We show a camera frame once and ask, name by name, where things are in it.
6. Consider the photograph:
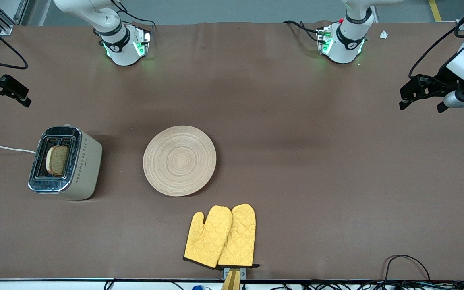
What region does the brown bread slice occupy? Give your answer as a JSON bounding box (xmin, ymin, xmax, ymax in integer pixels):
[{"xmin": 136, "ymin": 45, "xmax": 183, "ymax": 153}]
[{"xmin": 46, "ymin": 145, "xmax": 70, "ymax": 177}]

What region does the round light wooden plate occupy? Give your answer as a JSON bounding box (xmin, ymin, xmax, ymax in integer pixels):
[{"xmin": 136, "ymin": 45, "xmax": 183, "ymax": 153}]
[{"xmin": 143, "ymin": 125, "xmax": 217, "ymax": 197}]

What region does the left arm base control box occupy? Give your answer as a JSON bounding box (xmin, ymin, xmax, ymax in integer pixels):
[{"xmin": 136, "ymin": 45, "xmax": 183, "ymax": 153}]
[{"xmin": 316, "ymin": 26, "xmax": 334, "ymax": 56}]

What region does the right arm base control box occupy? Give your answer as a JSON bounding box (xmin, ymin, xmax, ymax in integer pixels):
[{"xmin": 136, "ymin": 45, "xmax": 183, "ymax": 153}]
[{"xmin": 133, "ymin": 26, "xmax": 152, "ymax": 58}]

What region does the beige chrome two-slot toaster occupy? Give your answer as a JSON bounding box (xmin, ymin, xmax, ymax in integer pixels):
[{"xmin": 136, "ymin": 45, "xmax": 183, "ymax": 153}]
[{"xmin": 28, "ymin": 124, "xmax": 103, "ymax": 201}]

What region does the brown table cover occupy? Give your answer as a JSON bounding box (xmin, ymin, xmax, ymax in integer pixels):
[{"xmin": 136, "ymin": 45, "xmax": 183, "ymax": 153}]
[{"xmin": 0, "ymin": 21, "xmax": 464, "ymax": 281}]

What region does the yellow quilted oven mitt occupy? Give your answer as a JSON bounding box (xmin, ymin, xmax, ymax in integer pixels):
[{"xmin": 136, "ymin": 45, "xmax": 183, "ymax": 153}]
[
  {"xmin": 183, "ymin": 205, "xmax": 233, "ymax": 269},
  {"xmin": 217, "ymin": 203, "xmax": 260, "ymax": 269}
]

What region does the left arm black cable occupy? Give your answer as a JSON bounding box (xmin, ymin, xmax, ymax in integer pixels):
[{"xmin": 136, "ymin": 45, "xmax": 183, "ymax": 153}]
[{"xmin": 408, "ymin": 1, "xmax": 464, "ymax": 79}]

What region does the white toaster power cord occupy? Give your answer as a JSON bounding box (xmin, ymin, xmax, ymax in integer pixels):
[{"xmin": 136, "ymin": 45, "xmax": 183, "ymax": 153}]
[{"xmin": 0, "ymin": 144, "xmax": 37, "ymax": 155}]

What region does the black base cable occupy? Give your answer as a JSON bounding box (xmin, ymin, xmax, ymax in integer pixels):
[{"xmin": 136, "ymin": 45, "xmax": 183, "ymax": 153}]
[
  {"xmin": 111, "ymin": 0, "xmax": 157, "ymax": 33},
  {"xmin": 283, "ymin": 20, "xmax": 322, "ymax": 43}
]

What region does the black looped cable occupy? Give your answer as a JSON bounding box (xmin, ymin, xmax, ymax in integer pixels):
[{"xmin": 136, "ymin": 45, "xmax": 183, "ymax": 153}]
[{"xmin": 383, "ymin": 254, "xmax": 431, "ymax": 282}]

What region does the small metal bracket plate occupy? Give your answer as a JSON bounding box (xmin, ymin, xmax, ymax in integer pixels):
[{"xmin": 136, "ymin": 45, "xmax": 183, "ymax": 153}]
[{"xmin": 223, "ymin": 267, "xmax": 247, "ymax": 281}]

